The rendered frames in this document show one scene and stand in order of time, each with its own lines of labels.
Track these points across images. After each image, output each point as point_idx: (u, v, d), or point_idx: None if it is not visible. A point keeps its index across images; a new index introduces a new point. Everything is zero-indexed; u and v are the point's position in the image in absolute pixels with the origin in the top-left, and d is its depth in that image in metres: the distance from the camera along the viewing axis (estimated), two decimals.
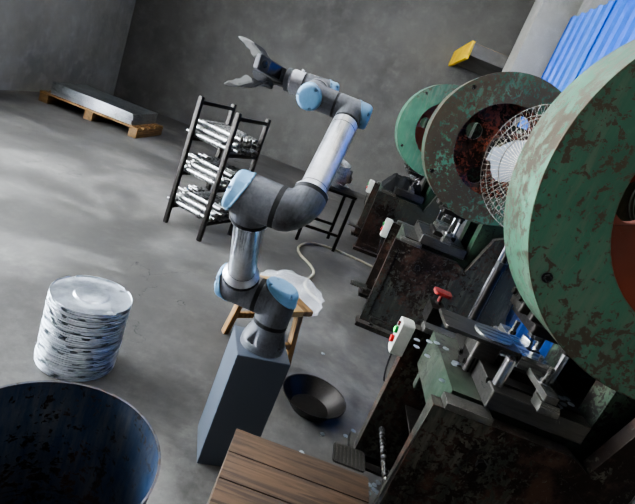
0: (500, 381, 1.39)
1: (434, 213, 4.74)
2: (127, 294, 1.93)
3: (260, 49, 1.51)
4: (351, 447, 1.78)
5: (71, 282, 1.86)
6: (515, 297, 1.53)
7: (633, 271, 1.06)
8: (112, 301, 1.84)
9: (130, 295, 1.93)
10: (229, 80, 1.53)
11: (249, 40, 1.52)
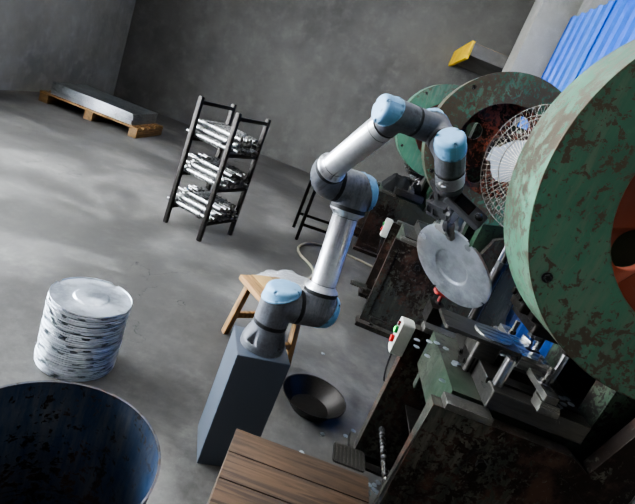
0: (500, 381, 1.39)
1: None
2: (463, 239, 1.37)
3: (448, 230, 1.34)
4: (351, 447, 1.78)
5: (470, 296, 1.48)
6: (515, 297, 1.53)
7: None
8: (443, 244, 1.46)
9: (460, 234, 1.38)
10: None
11: (450, 238, 1.37)
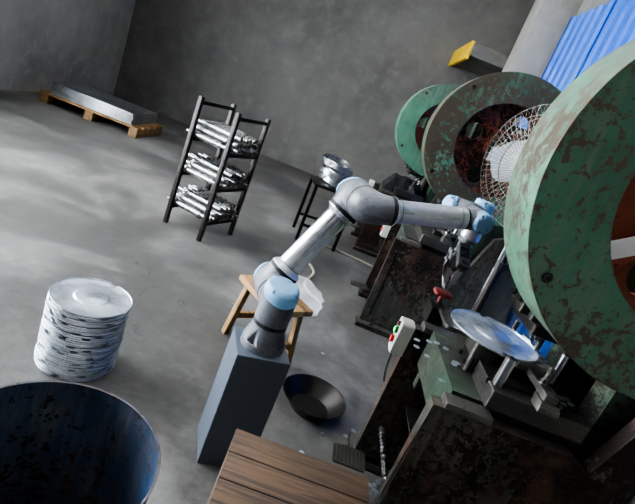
0: (500, 381, 1.39)
1: None
2: (497, 351, 1.43)
3: (445, 269, 1.85)
4: (351, 447, 1.78)
5: (519, 342, 1.59)
6: (515, 297, 1.53)
7: None
8: (479, 334, 1.51)
9: (493, 349, 1.43)
10: (448, 285, 1.86)
11: (443, 280, 1.86)
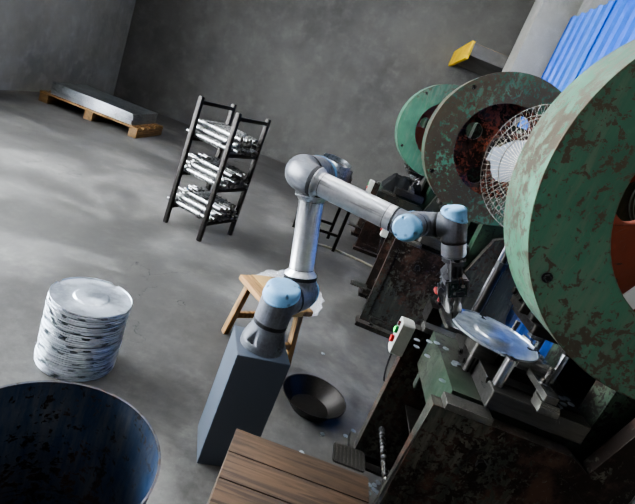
0: (500, 381, 1.39)
1: None
2: (534, 353, 1.54)
3: None
4: (351, 447, 1.78)
5: (477, 318, 1.65)
6: (515, 297, 1.53)
7: None
8: (513, 349, 1.50)
9: (537, 355, 1.52)
10: (450, 310, 1.56)
11: (458, 306, 1.55)
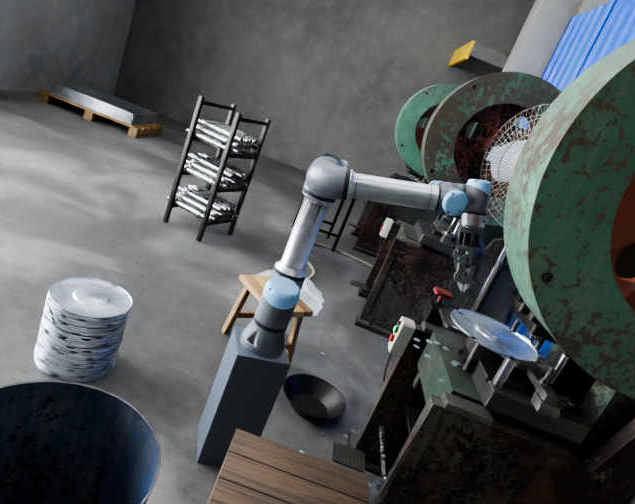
0: (500, 381, 1.39)
1: (434, 213, 4.74)
2: (462, 311, 1.66)
3: (478, 270, 1.60)
4: (351, 447, 1.78)
5: (486, 342, 1.47)
6: (515, 297, 1.53)
7: None
8: (488, 324, 1.63)
9: (464, 309, 1.67)
10: (464, 284, 1.63)
11: (472, 282, 1.61)
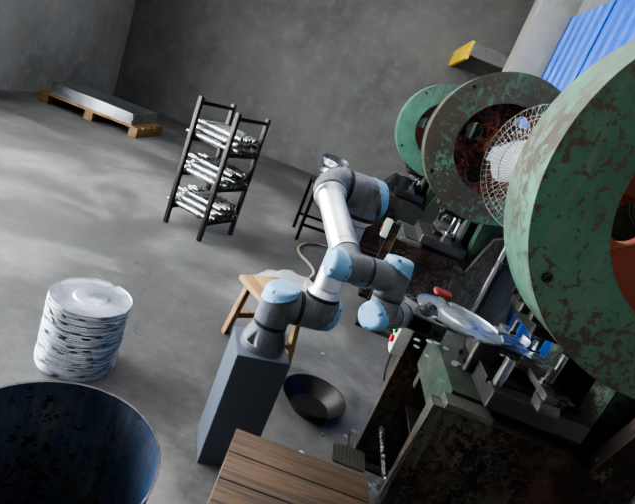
0: (500, 381, 1.39)
1: (434, 213, 4.74)
2: (419, 300, 1.54)
3: None
4: (351, 447, 1.78)
5: (477, 336, 1.44)
6: (515, 297, 1.53)
7: None
8: (440, 305, 1.59)
9: (418, 297, 1.56)
10: (437, 316, 1.44)
11: None
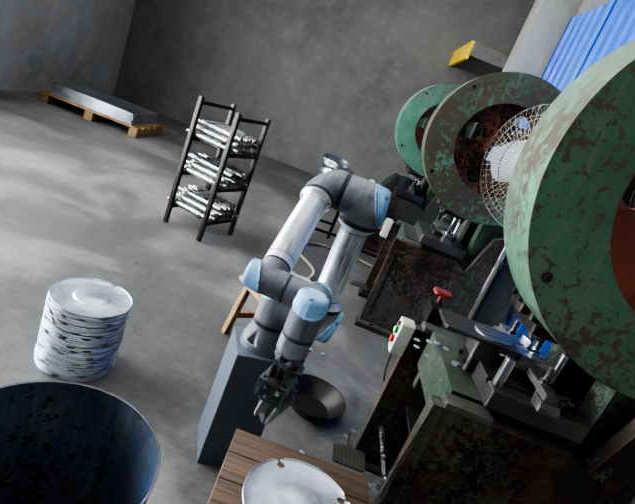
0: (500, 381, 1.39)
1: (434, 213, 4.74)
2: (288, 461, 1.32)
3: (288, 401, 1.17)
4: (351, 447, 1.78)
5: None
6: (515, 297, 1.53)
7: (627, 258, 1.06)
8: (311, 486, 1.27)
9: (293, 459, 1.33)
10: (267, 412, 1.19)
11: (277, 414, 1.18)
